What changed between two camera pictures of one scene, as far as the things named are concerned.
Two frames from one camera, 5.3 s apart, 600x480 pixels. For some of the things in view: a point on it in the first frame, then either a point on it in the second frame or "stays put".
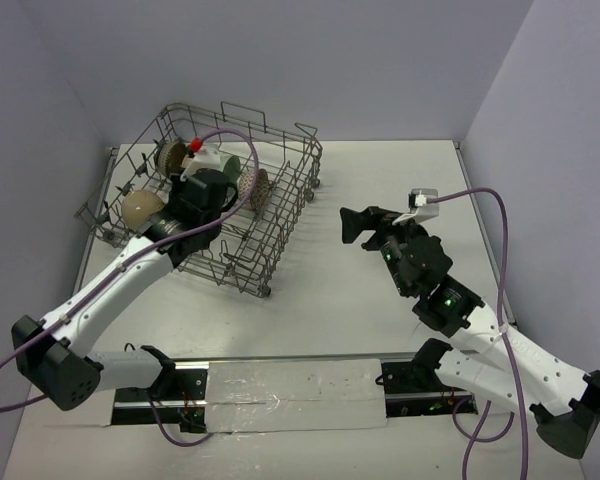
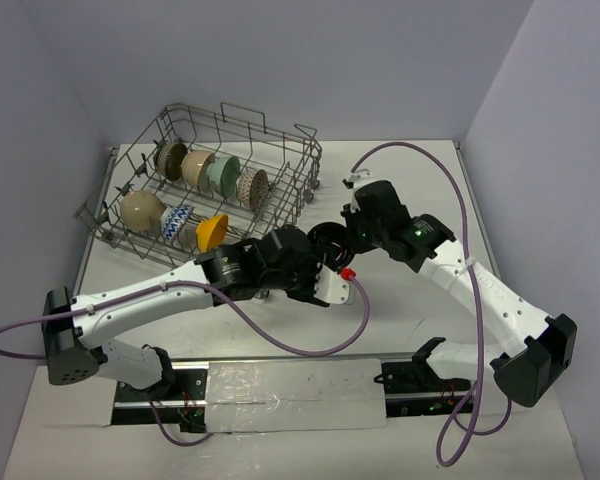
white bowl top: [137, 206] stays put
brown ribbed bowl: [171, 158] stays put
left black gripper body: [222, 181] -> [309, 279]
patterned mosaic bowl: [260, 192] stays put
